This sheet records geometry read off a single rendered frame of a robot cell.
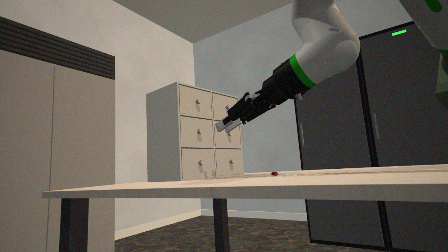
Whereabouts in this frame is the small grey chest of drawers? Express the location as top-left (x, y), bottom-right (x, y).
top-left (146, 82), bottom-right (244, 182)

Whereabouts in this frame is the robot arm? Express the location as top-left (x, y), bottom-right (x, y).
top-left (273, 0), bottom-right (448, 102)

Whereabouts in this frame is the tan drawer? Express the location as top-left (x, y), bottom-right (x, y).
top-left (215, 149), bottom-right (243, 176)
top-left (178, 85), bottom-right (212, 118)
top-left (214, 121), bottom-right (241, 147)
top-left (180, 116), bottom-right (214, 146)
top-left (181, 148), bottom-right (215, 179)
top-left (212, 93), bottom-right (237, 119)

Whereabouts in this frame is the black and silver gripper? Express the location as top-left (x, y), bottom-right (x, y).
top-left (215, 76), bottom-right (289, 133)

